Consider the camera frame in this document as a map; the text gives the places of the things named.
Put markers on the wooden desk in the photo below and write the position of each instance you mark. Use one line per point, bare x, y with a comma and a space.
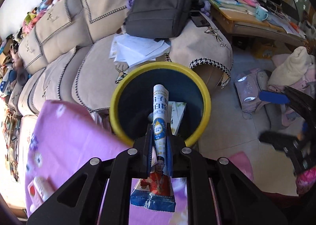
242, 24

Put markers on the white paper stack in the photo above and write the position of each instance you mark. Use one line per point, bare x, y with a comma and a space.
136, 50

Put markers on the light blue mug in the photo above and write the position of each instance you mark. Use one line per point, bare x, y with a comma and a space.
261, 13

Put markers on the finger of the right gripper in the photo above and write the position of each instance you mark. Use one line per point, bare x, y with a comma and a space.
273, 97

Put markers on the green Pocky snack box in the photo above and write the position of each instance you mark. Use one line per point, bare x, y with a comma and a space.
175, 113

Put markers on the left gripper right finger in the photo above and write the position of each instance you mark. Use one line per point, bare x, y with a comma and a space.
219, 193

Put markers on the pink white carton box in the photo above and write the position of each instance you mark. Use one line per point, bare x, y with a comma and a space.
36, 200

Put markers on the glass coffee table clutter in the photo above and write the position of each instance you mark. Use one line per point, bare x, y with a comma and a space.
11, 133

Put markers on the pile of clothes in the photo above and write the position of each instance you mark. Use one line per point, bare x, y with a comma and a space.
296, 70

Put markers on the pink school bag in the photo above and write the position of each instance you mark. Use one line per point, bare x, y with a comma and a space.
249, 85

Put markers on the beige sectional sofa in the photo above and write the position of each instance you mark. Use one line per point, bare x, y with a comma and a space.
68, 56

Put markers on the yellow rimmed trash bin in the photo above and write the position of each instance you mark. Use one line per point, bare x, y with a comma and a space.
149, 89

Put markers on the purple floral tablecloth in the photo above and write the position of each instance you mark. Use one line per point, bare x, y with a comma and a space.
66, 137

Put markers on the dark grey backpack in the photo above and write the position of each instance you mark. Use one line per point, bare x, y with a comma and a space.
157, 19

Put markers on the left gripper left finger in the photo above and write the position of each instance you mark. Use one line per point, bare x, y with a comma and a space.
99, 192

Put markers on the small white yogurt bottle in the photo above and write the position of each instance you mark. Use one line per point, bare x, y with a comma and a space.
43, 187

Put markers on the black smartphone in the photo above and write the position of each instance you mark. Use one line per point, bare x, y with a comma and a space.
198, 19

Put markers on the blue white powder sachet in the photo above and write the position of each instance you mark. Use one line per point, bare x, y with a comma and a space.
155, 192

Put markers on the row of plush toys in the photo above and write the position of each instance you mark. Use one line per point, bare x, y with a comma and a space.
33, 17

